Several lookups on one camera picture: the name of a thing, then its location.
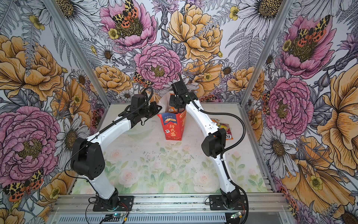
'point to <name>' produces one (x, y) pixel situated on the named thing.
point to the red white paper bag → (173, 122)
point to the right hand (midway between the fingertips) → (174, 105)
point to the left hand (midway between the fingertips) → (162, 110)
